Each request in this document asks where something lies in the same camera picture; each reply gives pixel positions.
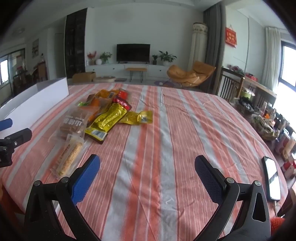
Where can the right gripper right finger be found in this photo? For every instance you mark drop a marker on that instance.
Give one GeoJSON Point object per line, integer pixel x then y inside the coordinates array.
{"type": "Point", "coordinates": [252, 221]}

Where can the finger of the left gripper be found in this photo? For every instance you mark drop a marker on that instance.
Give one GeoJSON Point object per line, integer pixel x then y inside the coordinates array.
{"type": "Point", "coordinates": [5, 124]}
{"type": "Point", "coordinates": [18, 138]}

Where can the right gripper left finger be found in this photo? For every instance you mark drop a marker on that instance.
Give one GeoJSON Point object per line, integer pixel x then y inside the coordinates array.
{"type": "Point", "coordinates": [41, 221]}

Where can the long biscuit stick packet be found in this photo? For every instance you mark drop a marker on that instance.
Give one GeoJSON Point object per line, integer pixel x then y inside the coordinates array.
{"type": "Point", "coordinates": [69, 158]}

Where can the brown hawthorn cake packet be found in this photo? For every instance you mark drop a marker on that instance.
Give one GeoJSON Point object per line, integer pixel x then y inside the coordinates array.
{"type": "Point", "coordinates": [73, 123]}

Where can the yellow foil snack bag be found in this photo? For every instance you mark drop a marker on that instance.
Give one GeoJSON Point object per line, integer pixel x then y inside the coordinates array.
{"type": "Point", "coordinates": [100, 128]}

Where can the green label snack bag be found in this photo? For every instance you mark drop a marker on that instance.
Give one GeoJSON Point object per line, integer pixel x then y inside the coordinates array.
{"type": "Point", "coordinates": [83, 103]}

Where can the orange clear nut bag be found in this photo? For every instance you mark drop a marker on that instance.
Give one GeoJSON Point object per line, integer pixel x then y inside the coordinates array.
{"type": "Point", "coordinates": [98, 105]}

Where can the red label snack bag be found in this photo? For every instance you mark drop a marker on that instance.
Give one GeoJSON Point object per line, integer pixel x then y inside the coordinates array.
{"type": "Point", "coordinates": [121, 99]}

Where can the small yellow foil packet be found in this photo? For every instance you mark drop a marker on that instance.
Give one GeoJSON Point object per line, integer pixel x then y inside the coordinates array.
{"type": "Point", "coordinates": [133, 118]}

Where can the orange peanut snack bag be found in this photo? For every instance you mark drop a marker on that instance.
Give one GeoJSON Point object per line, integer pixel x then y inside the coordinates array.
{"type": "Point", "coordinates": [108, 94]}

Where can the white storage box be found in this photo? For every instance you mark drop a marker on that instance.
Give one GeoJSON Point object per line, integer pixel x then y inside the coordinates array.
{"type": "Point", "coordinates": [27, 107]}

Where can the black smartphone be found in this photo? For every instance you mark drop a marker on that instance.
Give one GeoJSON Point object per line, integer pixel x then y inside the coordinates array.
{"type": "Point", "coordinates": [272, 179]}

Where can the striped pink white tablecloth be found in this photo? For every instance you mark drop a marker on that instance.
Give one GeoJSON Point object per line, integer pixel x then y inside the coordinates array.
{"type": "Point", "coordinates": [147, 187]}

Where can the cardboard box on floor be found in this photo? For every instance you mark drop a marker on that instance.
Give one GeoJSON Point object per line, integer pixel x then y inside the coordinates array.
{"type": "Point", "coordinates": [83, 77]}

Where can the red flower vase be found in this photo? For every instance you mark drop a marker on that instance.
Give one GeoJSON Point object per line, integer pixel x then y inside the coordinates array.
{"type": "Point", "coordinates": [91, 57]}

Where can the potted green plant left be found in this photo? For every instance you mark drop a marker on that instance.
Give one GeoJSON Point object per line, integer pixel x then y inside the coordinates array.
{"type": "Point", "coordinates": [104, 57]}

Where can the potted green plant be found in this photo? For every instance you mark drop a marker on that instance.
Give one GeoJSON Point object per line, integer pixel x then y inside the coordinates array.
{"type": "Point", "coordinates": [104, 57]}
{"type": "Point", "coordinates": [167, 58]}

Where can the white tv cabinet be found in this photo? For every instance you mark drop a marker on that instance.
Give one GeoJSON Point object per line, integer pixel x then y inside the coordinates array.
{"type": "Point", "coordinates": [152, 72]}

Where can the black tall cabinet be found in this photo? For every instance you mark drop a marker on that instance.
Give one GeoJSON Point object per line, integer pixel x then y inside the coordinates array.
{"type": "Point", "coordinates": [74, 42]}

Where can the small wooden bench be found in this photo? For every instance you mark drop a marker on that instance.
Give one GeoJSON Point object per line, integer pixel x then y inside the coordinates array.
{"type": "Point", "coordinates": [140, 71]}

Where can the black flat television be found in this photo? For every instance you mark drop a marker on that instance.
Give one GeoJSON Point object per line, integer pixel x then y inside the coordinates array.
{"type": "Point", "coordinates": [133, 53]}

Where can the orange lounge chair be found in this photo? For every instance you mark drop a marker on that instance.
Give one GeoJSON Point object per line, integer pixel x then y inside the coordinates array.
{"type": "Point", "coordinates": [199, 73]}

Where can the potted green plant right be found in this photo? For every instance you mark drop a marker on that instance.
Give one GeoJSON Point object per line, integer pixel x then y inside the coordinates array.
{"type": "Point", "coordinates": [167, 58]}

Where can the grey curtain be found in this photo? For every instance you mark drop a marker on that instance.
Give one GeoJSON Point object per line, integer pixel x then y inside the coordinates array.
{"type": "Point", "coordinates": [215, 19]}

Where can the red wall hanging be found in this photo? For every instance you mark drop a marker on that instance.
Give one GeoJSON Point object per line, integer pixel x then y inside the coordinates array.
{"type": "Point", "coordinates": [230, 37]}

